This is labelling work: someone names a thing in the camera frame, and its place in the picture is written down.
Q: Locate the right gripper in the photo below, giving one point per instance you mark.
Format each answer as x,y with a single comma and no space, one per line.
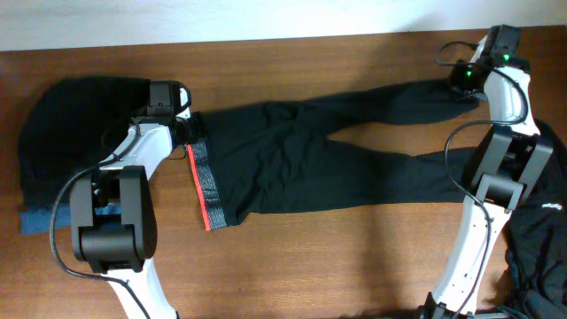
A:
458,69

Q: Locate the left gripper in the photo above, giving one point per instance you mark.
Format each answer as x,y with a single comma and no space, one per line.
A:
190,133

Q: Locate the black leggings red-grey waistband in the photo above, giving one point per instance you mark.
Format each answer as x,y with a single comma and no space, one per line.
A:
279,158

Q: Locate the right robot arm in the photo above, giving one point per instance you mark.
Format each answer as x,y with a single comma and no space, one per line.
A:
501,173

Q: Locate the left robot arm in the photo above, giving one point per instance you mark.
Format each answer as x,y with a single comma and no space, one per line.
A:
113,224

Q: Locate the folded black garment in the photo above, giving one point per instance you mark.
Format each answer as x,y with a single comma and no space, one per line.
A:
75,124

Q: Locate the black shirt with logo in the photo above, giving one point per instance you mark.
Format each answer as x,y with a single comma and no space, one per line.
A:
536,234

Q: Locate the folded blue jeans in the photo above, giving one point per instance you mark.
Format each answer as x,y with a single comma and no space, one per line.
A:
36,220

